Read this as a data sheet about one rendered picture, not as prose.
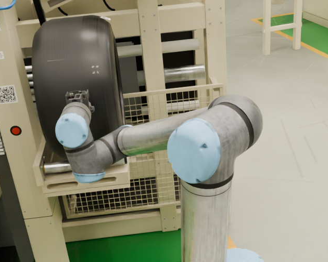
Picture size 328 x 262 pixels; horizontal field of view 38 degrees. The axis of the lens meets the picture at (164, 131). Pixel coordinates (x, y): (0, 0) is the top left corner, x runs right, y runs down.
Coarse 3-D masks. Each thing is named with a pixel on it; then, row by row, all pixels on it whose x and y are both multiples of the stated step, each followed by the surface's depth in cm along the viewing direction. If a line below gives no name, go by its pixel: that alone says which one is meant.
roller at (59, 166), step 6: (48, 162) 199; (54, 162) 198; (60, 162) 197; (66, 162) 197; (120, 162) 198; (126, 162) 198; (48, 168) 196; (54, 168) 197; (60, 168) 197; (66, 168) 197
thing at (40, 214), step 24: (0, 0) 173; (0, 24) 177; (0, 48) 180; (0, 72) 185; (24, 72) 195; (24, 96) 191; (0, 120) 193; (24, 120) 194; (24, 144) 199; (24, 168) 204; (24, 192) 209; (24, 216) 215; (48, 216) 216; (48, 240) 222
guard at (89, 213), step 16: (128, 96) 237; (176, 96) 240; (208, 96) 242; (160, 112) 243; (144, 176) 259; (176, 176) 261; (96, 192) 261; (160, 192) 265; (128, 208) 267; (144, 208) 268
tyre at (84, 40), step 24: (48, 24) 182; (72, 24) 181; (96, 24) 181; (48, 48) 173; (72, 48) 173; (96, 48) 173; (48, 72) 170; (72, 72) 170; (48, 96) 171; (96, 96) 171; (120, 96) 219; (48, 120) 174; (96, 120) 175; (120, 120) 183; (48, 144) 185
